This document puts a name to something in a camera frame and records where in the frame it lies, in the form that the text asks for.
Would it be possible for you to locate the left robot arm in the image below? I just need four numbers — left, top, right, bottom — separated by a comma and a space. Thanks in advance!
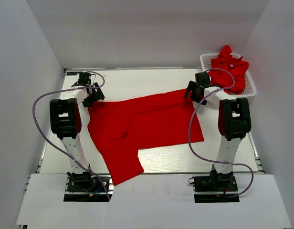
50, 71, 105, 174

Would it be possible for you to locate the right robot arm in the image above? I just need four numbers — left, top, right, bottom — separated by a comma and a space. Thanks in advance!
184, 69, 252, 188

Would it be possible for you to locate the red t-shirt pile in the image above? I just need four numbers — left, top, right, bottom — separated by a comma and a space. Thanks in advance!
207, 44, 249, 95

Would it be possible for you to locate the white plastic basket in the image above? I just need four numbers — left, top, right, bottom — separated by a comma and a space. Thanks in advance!
200, 53, 256, 97

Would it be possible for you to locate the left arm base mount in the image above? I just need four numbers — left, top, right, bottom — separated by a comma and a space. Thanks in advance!
63, 172, 114, 202

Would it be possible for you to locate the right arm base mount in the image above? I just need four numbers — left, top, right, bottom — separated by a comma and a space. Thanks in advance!
188, 176, 240, 203

